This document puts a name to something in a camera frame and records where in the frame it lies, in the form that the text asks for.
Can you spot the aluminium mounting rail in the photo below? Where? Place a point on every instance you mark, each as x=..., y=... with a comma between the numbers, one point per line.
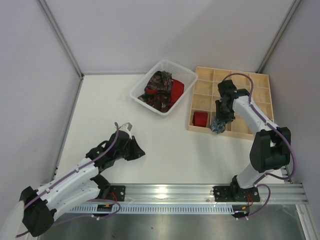
x=287, y=194

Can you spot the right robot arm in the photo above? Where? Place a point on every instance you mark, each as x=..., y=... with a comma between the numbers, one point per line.
x=271, y=147

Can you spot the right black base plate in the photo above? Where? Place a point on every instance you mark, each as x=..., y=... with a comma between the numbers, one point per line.
x=232, y=193

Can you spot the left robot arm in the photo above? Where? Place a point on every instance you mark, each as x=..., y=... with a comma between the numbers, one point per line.
x=43, y=206

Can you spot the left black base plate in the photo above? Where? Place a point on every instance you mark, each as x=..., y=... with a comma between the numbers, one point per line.
x=110, y=193

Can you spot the rolled red tie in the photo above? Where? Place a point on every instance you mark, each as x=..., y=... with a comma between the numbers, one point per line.
x=200, y=119

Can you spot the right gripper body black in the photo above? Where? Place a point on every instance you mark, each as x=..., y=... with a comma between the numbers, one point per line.
x=223, y=115

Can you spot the blue-grey floral tie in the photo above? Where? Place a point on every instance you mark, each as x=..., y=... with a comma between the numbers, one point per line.
x=217, y=126

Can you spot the red tie in basket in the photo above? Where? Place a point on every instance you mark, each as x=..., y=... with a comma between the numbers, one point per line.
x=177, y=91

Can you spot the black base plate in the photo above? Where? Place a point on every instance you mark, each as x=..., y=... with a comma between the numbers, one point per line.
x=232, y=193
x=110, y=193

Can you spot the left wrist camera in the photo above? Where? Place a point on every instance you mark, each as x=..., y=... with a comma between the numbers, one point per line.
x=126, y=127

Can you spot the dark floral tie in basket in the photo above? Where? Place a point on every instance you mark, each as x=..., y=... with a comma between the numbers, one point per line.
x=158, y=91

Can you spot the white plastic basket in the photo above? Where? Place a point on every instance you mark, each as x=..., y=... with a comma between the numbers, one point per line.
x=180, y=73

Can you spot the white slotted cable duct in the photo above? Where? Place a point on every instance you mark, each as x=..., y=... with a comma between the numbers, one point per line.
x=169, y=209

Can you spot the wooden compartment tray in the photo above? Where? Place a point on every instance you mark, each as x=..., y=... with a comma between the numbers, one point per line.
x=205, y=93

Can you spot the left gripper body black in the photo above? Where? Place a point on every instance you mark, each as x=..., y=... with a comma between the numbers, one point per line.
x=131, y=149

